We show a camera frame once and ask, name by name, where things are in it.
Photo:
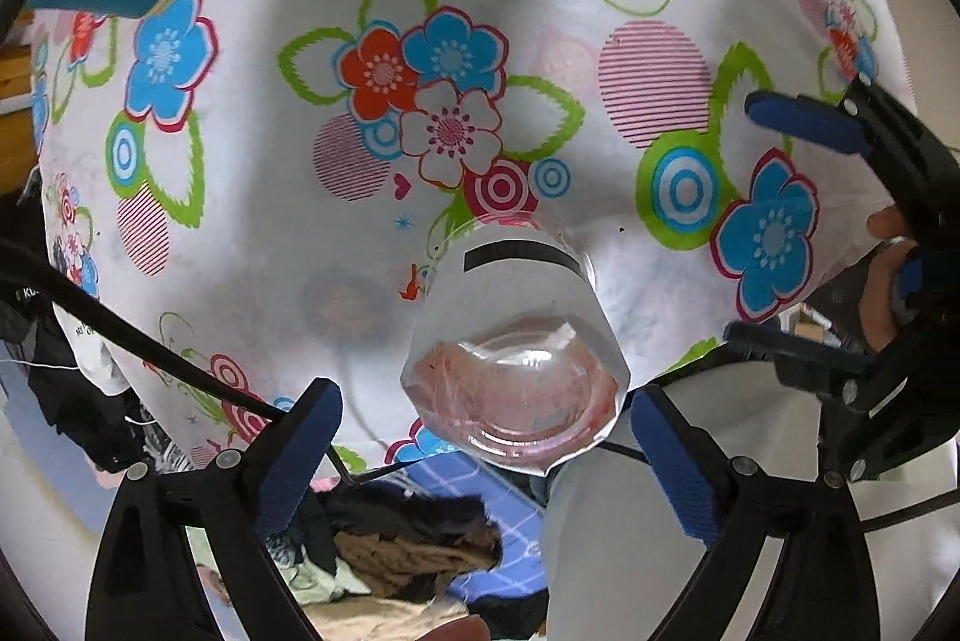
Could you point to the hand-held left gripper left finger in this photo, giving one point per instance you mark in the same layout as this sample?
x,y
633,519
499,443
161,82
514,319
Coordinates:
x,y
298,457

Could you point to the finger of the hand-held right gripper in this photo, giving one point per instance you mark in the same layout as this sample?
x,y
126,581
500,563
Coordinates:
x,y
814,356
806,120

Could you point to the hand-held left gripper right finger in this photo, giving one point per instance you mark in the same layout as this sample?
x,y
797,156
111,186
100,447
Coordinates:
x,y
675,468

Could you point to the clear plastic cup white label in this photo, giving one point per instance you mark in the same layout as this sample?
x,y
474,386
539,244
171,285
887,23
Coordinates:
x,y
510,341

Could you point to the person's right hand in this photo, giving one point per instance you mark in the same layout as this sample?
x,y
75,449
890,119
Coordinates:
x,y
879,304

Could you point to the white cloth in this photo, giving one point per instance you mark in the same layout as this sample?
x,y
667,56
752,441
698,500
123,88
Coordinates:
x,y
615,551

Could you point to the pile of clothes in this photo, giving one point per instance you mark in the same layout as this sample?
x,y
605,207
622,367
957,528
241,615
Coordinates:
x,y
405,551

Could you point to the blue checked mat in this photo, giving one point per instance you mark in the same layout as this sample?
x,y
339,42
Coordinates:
x,y
487,498

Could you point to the floral printed tablecloth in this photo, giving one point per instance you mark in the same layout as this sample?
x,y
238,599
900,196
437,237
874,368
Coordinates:
x,y
570,101

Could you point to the wooden furniture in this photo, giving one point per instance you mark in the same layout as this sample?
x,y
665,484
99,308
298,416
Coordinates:
x,y
15,79

